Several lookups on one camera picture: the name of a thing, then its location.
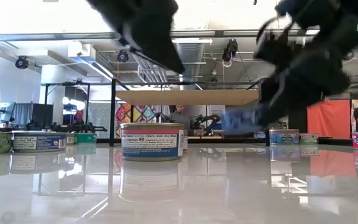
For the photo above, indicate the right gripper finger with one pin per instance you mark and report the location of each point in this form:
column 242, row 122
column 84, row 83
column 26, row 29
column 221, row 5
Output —
column 278, row 102

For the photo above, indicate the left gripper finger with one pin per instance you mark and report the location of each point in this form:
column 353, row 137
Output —
column 166, row 53

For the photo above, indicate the teal green tuna can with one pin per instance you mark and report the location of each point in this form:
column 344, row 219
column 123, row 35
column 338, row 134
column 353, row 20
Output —
column 85, row 138

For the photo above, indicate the background black robot arm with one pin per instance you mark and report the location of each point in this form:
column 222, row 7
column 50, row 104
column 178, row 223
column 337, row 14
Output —
column 76, row 127

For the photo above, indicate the background robot arm green light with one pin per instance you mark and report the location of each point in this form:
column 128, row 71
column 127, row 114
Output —
column 205, row 119

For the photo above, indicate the white ceiling light bar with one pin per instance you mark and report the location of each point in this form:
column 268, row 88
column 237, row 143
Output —
column 191, row 40

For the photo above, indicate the black partition panel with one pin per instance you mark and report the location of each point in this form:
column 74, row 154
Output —
column 297, row 123

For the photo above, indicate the blue white bag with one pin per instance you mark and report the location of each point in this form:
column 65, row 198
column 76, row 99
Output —
column 259, row 134

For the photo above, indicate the orange curtain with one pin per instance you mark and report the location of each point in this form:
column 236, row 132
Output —
column 329, row 119

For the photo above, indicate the green red labelled can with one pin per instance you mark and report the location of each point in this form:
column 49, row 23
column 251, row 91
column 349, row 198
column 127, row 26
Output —
column 308, row 138

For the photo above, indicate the floral patterned cloth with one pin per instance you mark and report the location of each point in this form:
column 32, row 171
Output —
column 353, row 107

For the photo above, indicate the colourful patterned cloth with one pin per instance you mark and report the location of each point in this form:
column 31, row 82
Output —
column 141, row 113

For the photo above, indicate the black screen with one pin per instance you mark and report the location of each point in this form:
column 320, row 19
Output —
column 42, row 114

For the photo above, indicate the grey monitor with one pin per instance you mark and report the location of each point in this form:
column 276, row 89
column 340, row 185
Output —
column 6, row 112

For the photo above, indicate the silver ventilation duct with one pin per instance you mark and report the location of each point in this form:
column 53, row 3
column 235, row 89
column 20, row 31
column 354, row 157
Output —
column 191, row 59

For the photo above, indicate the black ceiling camera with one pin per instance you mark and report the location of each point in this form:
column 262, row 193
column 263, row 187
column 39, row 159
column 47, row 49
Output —
column 230, row 49
column 21, row 62
column 350, row 56
column 122, row 56

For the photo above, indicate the wooden shelf with black frame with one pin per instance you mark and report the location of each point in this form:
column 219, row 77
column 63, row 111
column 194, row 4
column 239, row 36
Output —
column 188, row 97

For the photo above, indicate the black metal rack frame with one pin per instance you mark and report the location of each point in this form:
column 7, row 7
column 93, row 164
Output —
column 67, row 84

